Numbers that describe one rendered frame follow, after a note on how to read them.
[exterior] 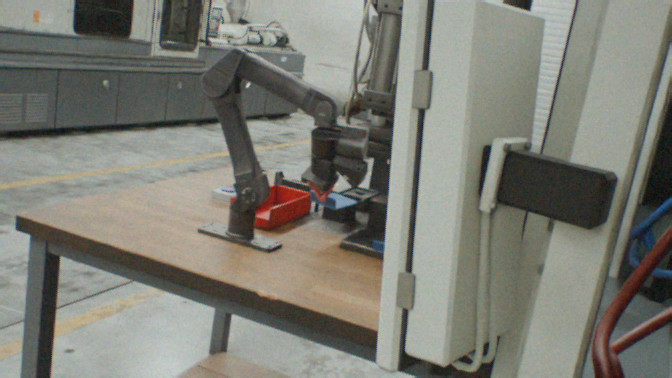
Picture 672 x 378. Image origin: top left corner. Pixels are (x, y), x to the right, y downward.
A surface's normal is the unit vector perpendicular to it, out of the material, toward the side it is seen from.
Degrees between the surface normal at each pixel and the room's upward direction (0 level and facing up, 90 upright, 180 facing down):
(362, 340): 90
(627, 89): 90
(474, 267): 83
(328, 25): 90
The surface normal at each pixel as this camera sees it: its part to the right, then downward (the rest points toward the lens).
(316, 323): -0.38, 0.15
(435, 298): -0.61, 0.08
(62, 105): 0.88, 0.24
